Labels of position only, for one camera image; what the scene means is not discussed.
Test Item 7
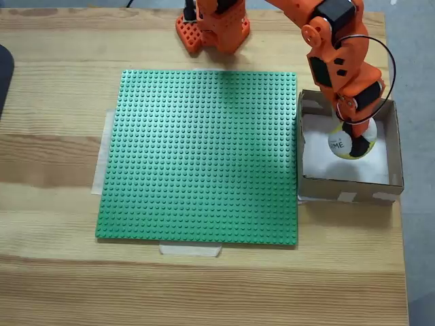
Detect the white yellow black soft ball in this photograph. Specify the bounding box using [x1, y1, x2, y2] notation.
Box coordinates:
[327, 117, 379, 160]

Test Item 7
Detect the brown cardboard box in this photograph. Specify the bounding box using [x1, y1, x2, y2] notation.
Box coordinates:
[297, 88, 405, 206]

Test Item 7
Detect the white paper sheet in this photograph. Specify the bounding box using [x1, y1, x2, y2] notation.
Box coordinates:
[300, 113, 391, 186]

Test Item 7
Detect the green studded baseplate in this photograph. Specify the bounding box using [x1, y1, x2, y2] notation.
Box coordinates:
[94, 69, 299, 246]

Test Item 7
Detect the black rounded object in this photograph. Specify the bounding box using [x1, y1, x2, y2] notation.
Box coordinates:
[0, 43, 16, 120]

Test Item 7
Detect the black red white gripper cable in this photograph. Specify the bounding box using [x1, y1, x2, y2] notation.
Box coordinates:
[334, 35, 397, 125]

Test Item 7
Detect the black cable plug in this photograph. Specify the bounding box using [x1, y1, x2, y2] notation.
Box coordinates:
[183, 0, 198, 24]

